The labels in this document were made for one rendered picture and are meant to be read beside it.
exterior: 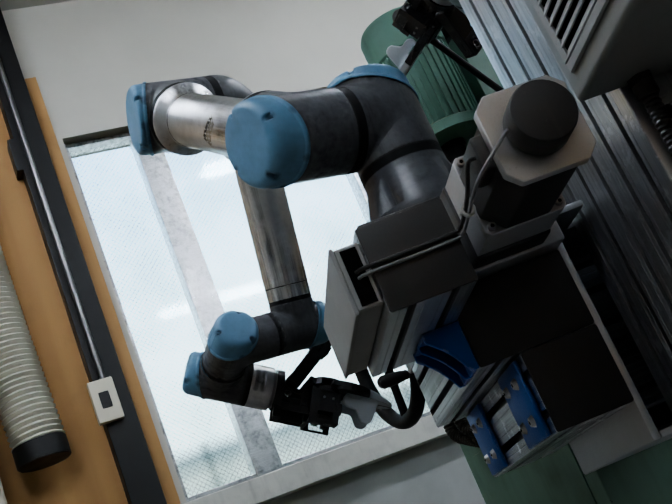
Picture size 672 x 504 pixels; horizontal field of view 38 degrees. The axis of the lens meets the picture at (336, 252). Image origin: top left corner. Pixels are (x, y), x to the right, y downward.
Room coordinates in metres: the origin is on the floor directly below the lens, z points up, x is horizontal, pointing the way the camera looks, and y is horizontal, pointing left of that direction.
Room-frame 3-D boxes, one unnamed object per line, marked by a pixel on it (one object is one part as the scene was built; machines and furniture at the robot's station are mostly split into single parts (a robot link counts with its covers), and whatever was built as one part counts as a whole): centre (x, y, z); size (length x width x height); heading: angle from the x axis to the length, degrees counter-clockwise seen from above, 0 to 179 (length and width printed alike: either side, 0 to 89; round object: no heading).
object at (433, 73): (1.97, -0.32, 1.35); 0.18 x 0.18 x 0.31
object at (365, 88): (1.23, -0.12, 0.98); 0.13 x 0.12 x 0.14; 121
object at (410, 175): (1.23, -0.13, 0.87); 0.15 x 0.15 x 0.10
